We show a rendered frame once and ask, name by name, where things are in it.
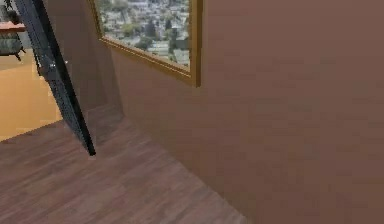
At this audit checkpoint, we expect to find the gold framed city picture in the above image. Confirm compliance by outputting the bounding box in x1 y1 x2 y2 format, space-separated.
87 0 204 88

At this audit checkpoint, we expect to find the black room door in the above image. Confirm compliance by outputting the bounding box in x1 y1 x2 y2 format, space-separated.
13 0 97 157

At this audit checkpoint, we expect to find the grey chair with black legs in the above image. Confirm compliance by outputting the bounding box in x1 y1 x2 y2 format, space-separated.
0 31 26 62

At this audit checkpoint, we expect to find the red wooden table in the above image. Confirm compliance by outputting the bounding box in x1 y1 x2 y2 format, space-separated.
0 21 27 34

